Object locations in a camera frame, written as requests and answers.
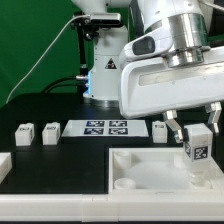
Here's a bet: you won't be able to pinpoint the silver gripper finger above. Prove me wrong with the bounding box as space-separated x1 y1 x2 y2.
163 110 183 143
205 102 222 134

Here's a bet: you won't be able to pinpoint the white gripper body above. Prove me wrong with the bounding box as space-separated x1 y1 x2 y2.
119 46 224 119

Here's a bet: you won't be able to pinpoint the white square tabletop tray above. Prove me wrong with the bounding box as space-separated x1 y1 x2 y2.
108 148 224 193

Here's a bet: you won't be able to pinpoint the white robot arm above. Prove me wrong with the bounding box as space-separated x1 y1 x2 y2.
71 0 224 142

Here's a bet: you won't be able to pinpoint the white sheet with fiducial tags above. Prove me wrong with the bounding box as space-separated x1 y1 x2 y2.
62 120 149 137

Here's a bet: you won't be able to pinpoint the white left fence piece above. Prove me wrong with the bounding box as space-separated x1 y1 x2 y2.
0 153 12 184

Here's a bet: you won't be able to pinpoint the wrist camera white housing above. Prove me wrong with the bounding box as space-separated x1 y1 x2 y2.
119 13 207 68

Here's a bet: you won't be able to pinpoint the black cables at base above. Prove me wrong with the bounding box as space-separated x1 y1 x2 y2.
40 77 88 94

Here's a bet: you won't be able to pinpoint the black camera on stand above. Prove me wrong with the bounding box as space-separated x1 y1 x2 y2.
70 11 123 94

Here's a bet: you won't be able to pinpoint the white cable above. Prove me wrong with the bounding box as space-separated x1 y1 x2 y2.
4 14 91 105

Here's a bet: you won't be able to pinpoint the white front fence rail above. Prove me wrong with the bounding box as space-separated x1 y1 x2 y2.
0 193 224 222

